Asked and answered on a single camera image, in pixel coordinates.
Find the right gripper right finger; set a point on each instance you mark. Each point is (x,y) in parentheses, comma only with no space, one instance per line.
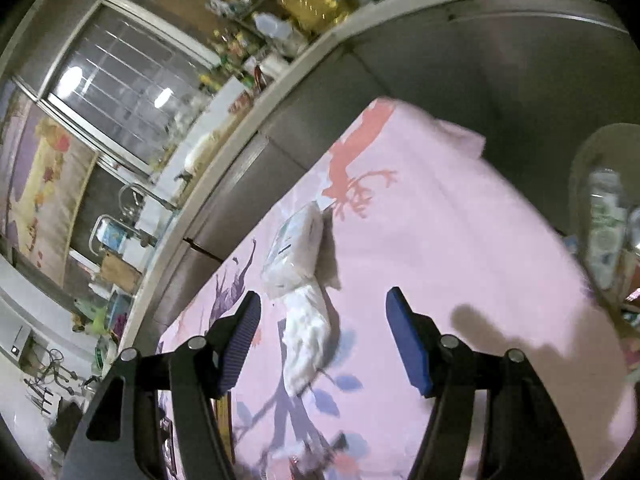
(493,407)

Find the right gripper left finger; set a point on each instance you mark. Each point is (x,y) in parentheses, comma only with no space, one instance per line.
(146,401)

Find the clear green-capped plastic bottle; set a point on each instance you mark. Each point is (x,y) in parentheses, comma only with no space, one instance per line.
(607,226)

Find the clear plastic trash bin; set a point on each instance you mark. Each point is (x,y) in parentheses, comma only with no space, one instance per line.
(614,147)

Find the kitchen window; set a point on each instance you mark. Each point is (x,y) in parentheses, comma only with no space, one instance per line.
(131,82)

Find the grey kitchen cabinet counter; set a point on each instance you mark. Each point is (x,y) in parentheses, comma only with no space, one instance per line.
(534,77)

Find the crumpled white tissue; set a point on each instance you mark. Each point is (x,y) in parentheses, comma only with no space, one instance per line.
(311,331)

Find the white tissue pack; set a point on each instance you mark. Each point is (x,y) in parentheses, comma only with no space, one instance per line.
(293,255)

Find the pink patterned tablecloth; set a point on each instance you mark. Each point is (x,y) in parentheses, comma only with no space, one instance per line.
(411,203)

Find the yellow cooking oil bottle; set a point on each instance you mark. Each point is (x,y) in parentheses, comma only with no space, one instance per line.
(316,16)

